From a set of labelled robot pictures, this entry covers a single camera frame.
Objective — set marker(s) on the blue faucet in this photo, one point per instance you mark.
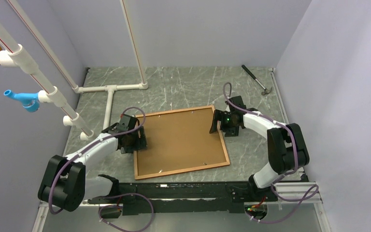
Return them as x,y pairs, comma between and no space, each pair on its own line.
30,101

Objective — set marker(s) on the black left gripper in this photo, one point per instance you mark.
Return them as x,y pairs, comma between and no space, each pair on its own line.
140,142

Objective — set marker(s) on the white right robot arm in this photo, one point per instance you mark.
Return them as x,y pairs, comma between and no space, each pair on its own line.
286,146

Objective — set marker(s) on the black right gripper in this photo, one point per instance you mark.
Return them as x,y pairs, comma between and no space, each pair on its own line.
220,115

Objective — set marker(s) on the brown backing board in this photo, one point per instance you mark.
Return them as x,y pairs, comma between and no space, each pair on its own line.
179,141

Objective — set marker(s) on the black handled hammer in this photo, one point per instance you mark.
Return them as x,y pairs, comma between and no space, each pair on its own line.
265,91

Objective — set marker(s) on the white pvc pipe stand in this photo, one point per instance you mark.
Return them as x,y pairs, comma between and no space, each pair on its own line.
14,54

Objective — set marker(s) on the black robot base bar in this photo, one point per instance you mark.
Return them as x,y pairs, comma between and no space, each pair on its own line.
187,197

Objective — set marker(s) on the wooden picture frame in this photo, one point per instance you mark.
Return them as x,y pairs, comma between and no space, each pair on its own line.
227,153

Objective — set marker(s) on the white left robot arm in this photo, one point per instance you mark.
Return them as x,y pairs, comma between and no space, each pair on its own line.
64,182

